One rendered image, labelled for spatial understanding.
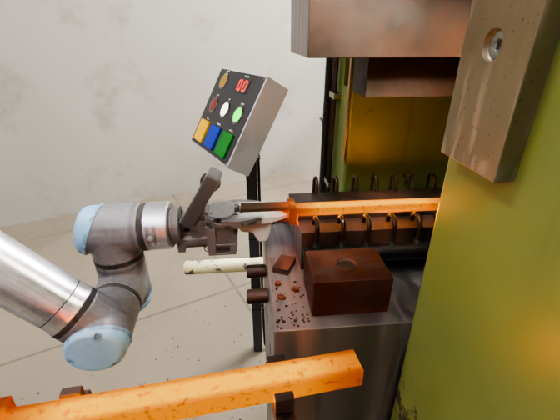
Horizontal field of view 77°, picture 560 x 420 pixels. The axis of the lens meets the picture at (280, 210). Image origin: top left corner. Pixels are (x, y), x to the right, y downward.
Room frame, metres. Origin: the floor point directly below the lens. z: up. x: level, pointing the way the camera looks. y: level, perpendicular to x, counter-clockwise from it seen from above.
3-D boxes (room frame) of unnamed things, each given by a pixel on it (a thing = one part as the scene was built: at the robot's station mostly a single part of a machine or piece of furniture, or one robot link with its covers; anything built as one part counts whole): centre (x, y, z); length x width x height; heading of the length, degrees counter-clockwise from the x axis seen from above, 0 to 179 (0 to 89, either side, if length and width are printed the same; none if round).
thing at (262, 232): (0.57, 0.03, 0.98); 0.09 x 0.03 x 0.06; 92
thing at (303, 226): (0.64, -0.24, 0.96); 0.42 x 0.20 x 0.09; 95
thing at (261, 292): (0.51, 0.04, 0.87); 0.04 x 0.03 x 0.03; 95
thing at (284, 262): (0.53, -0.01, 0.92); 0.04 x 0.03 x 0.01; 160
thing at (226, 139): (1.02, 0.16, 1.01); 0.07 x 0.05 x 0.07; 30
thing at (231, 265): (0.96, 0.09, 0.62); 0.44 x 0.05 x 0.05; 95
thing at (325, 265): (0.45, -0.10, 0.95); 0.12 x 0.09 x 0.07; 95
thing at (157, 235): (0.57, 0.22, 0.98); 0.10 x 0.05 x 0.09; 5
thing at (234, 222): (0.57, 0.08, 1.00); 0.09 x 0.05 x 0.02; 92
